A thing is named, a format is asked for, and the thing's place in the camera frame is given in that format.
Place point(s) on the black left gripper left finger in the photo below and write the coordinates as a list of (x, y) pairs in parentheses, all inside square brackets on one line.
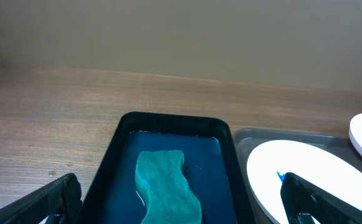
[(56, 202)]

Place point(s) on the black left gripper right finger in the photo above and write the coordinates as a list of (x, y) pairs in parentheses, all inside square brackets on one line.
[(304, 202)]

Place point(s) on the white plate with blue stain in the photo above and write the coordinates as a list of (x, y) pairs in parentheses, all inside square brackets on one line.
[(270, 161)]

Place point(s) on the green yellow scrub sponge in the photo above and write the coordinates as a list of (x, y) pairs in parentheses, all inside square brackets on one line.
[(164, 190)]

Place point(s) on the grey metal serving tray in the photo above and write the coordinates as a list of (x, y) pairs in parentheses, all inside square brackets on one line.
[(247, 139)]

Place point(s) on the black water tray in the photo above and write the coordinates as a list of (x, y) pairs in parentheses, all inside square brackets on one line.
[(210, 166)]

